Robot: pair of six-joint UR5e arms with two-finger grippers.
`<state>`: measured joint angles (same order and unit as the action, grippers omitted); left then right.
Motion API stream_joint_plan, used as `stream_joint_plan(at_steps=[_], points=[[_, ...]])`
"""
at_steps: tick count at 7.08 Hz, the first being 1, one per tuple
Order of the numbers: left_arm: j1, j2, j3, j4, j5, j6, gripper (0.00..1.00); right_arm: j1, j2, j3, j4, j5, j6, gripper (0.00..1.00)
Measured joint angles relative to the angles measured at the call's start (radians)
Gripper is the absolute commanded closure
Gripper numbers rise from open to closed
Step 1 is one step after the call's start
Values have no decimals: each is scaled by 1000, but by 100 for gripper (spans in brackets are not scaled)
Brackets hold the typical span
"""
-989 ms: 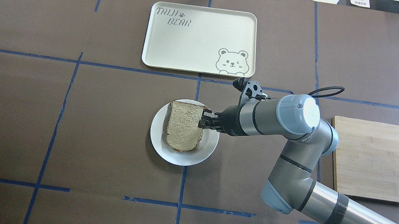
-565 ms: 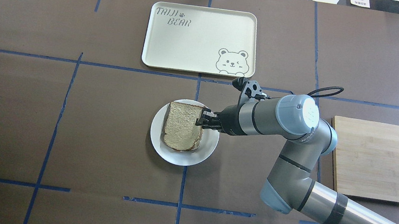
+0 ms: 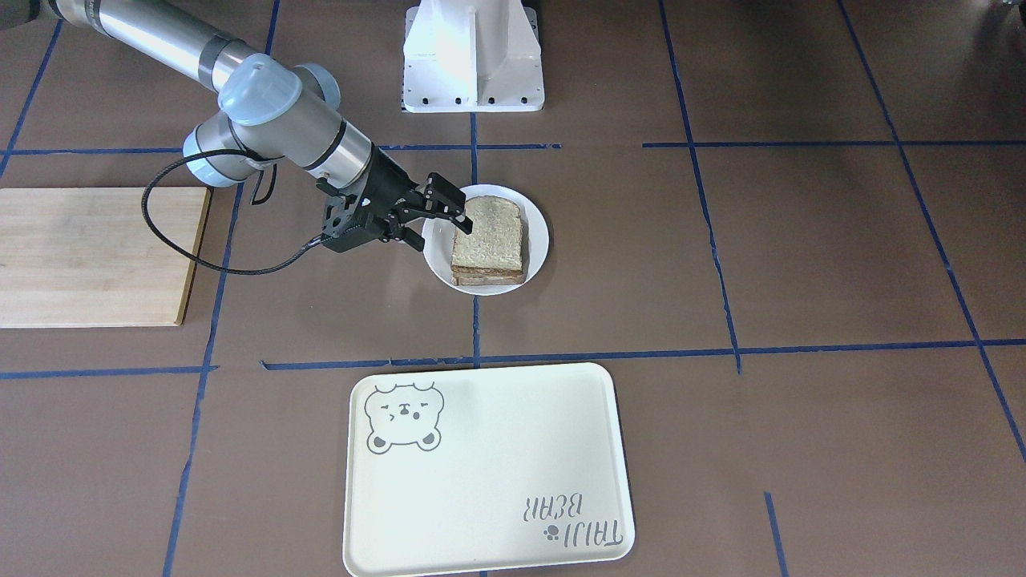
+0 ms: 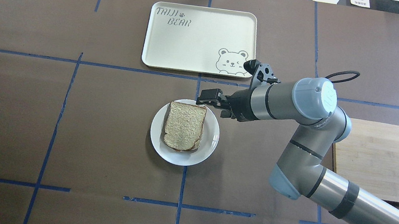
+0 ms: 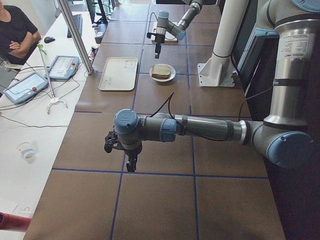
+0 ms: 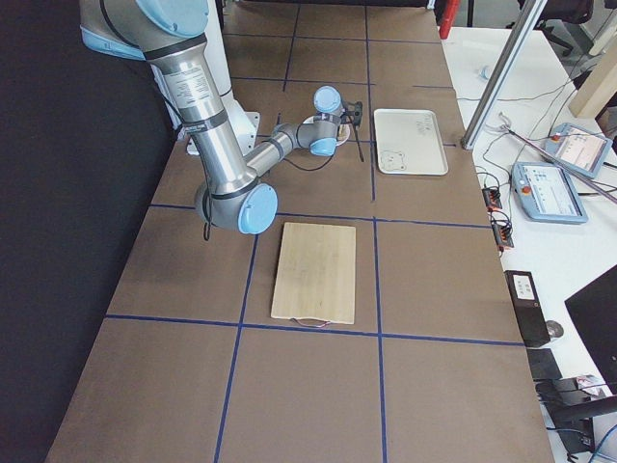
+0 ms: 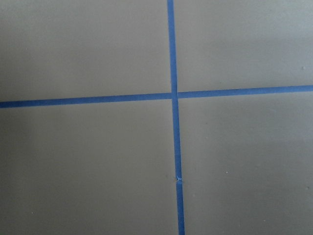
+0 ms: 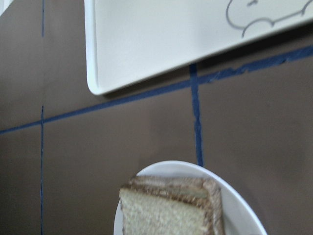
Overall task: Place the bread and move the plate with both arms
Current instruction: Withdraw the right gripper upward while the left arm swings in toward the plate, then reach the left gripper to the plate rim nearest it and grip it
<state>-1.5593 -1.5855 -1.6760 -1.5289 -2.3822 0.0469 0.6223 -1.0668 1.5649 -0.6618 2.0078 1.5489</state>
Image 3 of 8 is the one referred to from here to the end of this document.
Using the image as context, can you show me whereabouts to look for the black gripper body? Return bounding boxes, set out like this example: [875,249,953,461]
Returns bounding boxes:
[316,147,417,253]

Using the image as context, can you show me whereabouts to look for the white round plate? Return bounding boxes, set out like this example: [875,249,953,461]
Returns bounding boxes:
[421,185,550,297]

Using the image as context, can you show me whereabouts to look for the brown bread slice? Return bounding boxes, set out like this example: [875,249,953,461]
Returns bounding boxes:
[450,195,527,286]

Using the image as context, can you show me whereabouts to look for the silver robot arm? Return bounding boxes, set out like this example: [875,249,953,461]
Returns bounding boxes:
[2,1,474,252]

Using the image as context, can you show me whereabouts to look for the cream bear serving tray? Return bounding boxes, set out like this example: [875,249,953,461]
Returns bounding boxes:
[343,362,636,576]

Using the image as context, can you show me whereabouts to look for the wooden cutting board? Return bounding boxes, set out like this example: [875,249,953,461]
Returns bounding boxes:
[1,188,195,329]

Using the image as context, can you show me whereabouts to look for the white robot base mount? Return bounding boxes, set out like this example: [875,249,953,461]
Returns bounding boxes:
[401,1,546,114]

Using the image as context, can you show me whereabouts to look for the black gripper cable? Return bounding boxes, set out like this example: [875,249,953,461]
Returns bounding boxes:
[142,149,331,276]

